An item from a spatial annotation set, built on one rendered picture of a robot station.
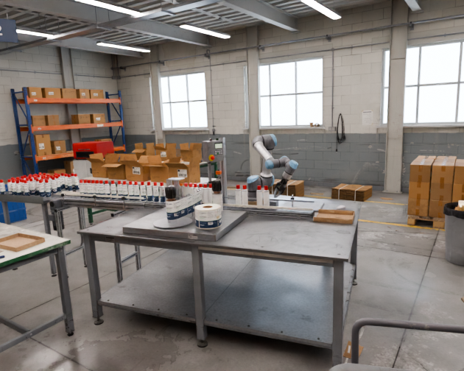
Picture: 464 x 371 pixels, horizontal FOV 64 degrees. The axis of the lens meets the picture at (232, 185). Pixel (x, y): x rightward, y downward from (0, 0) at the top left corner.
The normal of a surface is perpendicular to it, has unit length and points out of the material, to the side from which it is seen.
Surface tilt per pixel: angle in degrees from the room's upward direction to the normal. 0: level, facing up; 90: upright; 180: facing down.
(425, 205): 88
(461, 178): 91
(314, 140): 90
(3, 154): 90
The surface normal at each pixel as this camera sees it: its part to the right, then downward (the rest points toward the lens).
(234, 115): -0.55, 0.18
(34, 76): 0.84, 0.07
